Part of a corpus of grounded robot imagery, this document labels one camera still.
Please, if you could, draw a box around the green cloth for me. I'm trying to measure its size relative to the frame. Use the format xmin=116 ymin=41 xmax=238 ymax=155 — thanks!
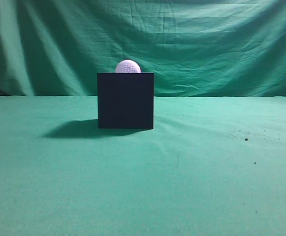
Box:
xmin=0 ymin=0 xmax=286 ymax=236

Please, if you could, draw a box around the white golf ball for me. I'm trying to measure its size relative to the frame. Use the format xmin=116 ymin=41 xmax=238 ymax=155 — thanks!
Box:
xmin=115 ymin=59 xmax=141 ymax=73

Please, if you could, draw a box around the black cube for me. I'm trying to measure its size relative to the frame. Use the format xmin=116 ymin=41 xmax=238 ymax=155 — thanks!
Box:
xmin=97 ymin=73 xmax=155 ymax=129

